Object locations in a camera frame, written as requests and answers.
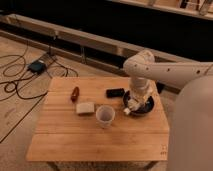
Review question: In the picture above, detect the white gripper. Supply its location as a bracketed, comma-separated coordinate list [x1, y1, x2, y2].
[124, 77, 153, 115]

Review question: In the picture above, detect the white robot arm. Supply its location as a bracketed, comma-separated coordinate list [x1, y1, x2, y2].
[123, 50, 213, 171]

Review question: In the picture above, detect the dark ceramic bowl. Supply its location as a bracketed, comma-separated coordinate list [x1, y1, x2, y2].
[123, 91, 154, 117]

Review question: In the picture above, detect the black rectangular block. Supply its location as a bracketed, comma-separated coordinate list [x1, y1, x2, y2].
[106, 88, 125, 98]

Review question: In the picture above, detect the white sponge block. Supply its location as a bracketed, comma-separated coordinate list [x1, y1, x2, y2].
[76, 102, 95, 115]

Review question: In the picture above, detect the wooden table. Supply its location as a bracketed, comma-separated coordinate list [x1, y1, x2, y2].
[26, 77, 169, 161]

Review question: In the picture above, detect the long metal rail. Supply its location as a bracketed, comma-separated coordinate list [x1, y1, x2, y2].
[0, 13, 188, 73]

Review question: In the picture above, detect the black floor cable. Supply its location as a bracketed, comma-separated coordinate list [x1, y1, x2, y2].
[0, 39, 79, 144]

